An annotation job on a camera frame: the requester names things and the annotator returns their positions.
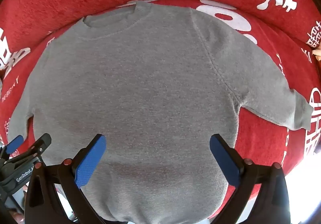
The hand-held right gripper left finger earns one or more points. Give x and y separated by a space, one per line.
90 163

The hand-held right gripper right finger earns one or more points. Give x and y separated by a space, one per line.
224 161

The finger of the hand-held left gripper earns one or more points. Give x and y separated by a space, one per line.
14 148
41 147

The grey sweater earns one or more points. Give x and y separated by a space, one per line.
150 88

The beige object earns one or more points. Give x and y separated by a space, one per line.
317 54

